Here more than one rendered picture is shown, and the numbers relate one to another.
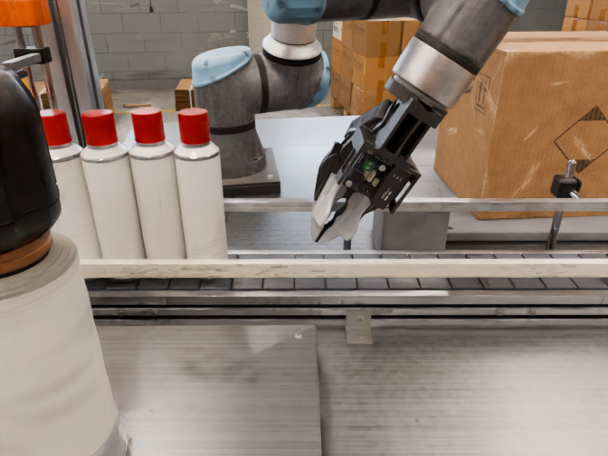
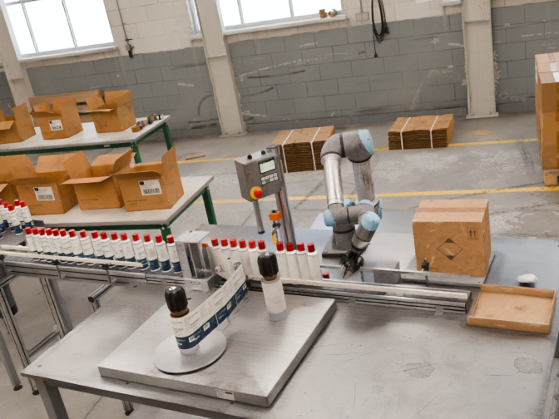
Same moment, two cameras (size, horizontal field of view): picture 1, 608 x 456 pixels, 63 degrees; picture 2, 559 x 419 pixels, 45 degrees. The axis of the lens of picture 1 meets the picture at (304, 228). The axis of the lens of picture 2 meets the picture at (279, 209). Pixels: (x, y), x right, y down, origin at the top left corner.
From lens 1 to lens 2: 2.47 m
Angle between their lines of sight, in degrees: 28
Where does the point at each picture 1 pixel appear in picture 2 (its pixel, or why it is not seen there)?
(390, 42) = not seen: outside the picture
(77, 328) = (279, 289)
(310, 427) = (321, 315)
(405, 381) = (354, 315)
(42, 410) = (274, 301)
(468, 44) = (362, 237)
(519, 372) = (384, 316)
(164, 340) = (299, 298)
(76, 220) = (284, 268)
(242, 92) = not seen: hidden behind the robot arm
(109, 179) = (291, 258)
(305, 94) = not seen: hidden behind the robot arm
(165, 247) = (304, 276)
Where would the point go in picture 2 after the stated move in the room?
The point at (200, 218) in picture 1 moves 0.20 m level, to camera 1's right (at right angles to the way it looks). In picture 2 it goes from (312, 269) to (353, 273)
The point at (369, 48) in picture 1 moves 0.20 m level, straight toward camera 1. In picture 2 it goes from (545, 105) to (539, 112)
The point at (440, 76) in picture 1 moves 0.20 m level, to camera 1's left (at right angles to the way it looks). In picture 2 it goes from (358, 243) to (314, 240)
